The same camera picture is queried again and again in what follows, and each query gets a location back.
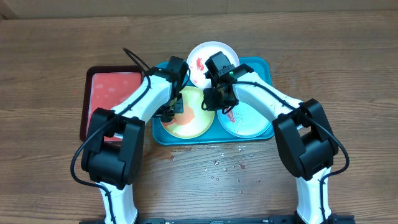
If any light blue plate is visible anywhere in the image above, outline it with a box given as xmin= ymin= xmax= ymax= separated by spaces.
xmin=217 ymin=102 xmax=271 ymax=138

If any green rimmed plate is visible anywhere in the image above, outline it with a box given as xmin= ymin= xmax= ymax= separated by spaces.
xmin=161 ymin=86 xmax=215 ymax=139

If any teal plastic tray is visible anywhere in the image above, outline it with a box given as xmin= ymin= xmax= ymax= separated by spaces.
xmin=152 ymin=57 xmax=274 ymax=146

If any dark red water tray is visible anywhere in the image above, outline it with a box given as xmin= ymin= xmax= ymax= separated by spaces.
xmin=80 ymin=65 xmax=142 ymax=141

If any white plate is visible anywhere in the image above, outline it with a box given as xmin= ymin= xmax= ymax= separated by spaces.
xmin=187 ymin=41 xmax=240 ymax=90

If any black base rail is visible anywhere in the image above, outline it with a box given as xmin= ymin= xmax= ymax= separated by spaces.
xmin=79 ymin=214 xmax=356 ymax=224

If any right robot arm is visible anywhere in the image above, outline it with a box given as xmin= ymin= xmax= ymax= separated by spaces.
xmin=201 ymin=52 xmax=338 ymax=223

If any dark green sponge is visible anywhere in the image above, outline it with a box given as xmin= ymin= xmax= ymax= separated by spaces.
xmin=160 ymin=114 xmax=174 ymax=123

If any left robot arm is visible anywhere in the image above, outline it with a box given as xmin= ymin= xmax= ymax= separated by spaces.
xmin=74 ymin=57 xmax=188 ymax=223

